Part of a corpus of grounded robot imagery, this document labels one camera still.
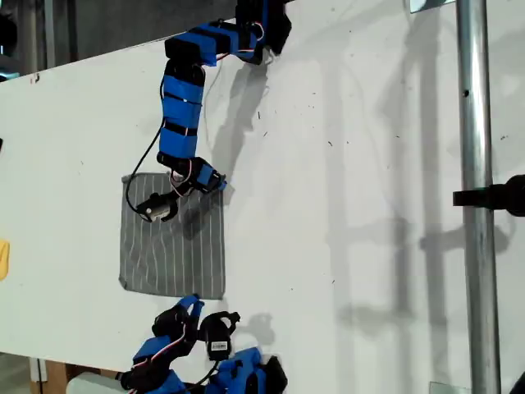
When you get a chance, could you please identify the grey striped towel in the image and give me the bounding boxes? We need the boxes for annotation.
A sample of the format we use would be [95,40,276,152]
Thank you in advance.
[118,172,227,300]

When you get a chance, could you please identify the wooden table leg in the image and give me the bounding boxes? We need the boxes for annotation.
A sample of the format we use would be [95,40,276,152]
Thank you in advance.
[29,356,69,394]

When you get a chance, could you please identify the yellow object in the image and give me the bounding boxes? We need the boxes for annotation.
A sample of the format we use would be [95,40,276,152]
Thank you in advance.
[0,239,11,282]

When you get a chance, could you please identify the black clamp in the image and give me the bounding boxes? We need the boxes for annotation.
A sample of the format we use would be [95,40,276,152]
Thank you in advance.
[452,174,525,218]

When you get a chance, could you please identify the red white servo wire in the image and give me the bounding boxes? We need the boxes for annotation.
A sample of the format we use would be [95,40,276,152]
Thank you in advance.
[133,322,194,369]
[170,158,194,199]

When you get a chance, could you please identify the black camera box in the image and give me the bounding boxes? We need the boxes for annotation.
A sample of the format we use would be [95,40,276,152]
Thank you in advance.
[199,310,242,362]
[135,191,180,223]

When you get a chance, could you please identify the black camera cable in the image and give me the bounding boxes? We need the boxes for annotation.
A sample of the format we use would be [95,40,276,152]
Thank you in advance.
[184,359,223,389]
[124,118,166,215]

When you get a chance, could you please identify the steel post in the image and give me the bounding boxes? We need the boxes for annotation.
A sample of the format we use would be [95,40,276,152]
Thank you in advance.
[454,0,504,394]

